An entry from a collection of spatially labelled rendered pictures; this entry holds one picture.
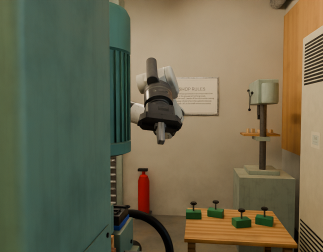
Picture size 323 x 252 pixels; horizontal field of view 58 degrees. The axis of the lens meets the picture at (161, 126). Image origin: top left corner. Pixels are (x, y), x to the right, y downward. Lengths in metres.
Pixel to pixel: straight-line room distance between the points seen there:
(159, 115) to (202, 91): 2.77
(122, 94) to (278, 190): 2.34
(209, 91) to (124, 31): 2.98
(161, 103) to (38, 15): 0.60
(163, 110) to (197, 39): 2.88
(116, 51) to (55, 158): 0.35
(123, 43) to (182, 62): 3.02
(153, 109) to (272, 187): 2.10
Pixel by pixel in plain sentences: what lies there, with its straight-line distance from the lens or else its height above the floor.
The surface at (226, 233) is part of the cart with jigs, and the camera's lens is 1.98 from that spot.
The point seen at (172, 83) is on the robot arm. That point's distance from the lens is 0.94.
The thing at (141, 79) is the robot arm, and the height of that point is 1.39.
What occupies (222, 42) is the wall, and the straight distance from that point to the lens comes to 3.68.
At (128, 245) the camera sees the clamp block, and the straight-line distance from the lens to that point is 0.93.
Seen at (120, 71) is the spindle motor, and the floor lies 1.37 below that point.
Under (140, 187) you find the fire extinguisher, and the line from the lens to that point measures 3.59.
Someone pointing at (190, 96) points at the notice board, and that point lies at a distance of 3.56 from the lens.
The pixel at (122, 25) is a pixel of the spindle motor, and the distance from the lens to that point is 0.63.
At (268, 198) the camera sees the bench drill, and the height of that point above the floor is 0.52.
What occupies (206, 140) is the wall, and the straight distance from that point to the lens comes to 3.59.
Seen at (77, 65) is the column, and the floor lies 1.34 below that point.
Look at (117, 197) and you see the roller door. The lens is 3.78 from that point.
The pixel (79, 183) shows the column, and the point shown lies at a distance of 0.36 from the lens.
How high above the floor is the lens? 1.29
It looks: 3 degrees down
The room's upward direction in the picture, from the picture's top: straight up
